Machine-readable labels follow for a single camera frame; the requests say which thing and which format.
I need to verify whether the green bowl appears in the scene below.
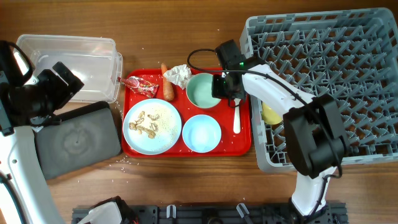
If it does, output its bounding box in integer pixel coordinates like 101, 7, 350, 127
186, 73, 221, 109

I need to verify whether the white plastic spoon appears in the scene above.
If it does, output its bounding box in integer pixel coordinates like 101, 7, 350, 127
233, 98, 241, 134

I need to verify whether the white tissue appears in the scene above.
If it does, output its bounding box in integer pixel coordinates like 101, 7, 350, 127
164, 64, 192, 90

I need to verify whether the yellow cup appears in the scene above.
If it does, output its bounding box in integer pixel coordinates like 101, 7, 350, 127
261, 102, 282, 125

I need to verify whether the light blue bowl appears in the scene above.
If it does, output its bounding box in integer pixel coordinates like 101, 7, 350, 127
182, 114, 221, 153

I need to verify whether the orange carrot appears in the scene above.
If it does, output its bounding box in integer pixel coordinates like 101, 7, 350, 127
160, 63, 175, 101

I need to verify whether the light blue plate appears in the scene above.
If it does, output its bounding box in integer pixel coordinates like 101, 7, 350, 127
122, 98, 182, 156

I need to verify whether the red snack wrapper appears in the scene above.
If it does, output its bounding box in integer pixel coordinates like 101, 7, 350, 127
118, 76, 159, 98

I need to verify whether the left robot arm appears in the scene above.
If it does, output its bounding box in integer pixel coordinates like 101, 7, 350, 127
1, 40, 84, 223

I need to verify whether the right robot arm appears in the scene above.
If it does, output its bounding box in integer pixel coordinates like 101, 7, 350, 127
212, 40, 349, 222

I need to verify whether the grey dishwasher rack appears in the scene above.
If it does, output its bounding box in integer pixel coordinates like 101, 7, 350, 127
239, 8, 397, 165

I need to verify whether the black waste tray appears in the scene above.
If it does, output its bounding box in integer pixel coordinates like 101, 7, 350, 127
35, 101, 121, 180

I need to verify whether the red plastic tray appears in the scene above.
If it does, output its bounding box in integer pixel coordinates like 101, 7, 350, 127
121, 69, 252, 158

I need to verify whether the clear plastic bin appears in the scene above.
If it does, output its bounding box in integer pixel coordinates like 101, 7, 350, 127
16, 34, 123, 103

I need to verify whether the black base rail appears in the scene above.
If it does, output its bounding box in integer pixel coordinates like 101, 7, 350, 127
71, 202, 348, 224

